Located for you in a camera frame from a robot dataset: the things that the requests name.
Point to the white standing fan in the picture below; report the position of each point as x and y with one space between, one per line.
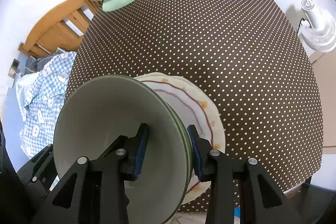
320 27

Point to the blue checked blanket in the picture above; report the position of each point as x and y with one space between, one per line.
44 95

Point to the wall socket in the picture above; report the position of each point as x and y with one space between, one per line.
14 66

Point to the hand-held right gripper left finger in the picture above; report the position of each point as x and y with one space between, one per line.
140 153

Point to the grey pillow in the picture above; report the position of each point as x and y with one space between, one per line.
31 64

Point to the scalloped yellow-flower plate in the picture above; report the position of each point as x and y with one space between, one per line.
216 132

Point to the white red-flower plate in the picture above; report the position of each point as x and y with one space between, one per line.
183 98

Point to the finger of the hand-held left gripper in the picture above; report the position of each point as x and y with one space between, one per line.
39 169

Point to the brown polka-dot tablecloth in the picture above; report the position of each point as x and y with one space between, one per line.
210 43

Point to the beige door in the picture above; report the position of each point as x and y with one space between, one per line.
328 95

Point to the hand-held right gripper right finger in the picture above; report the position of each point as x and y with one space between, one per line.
197 155

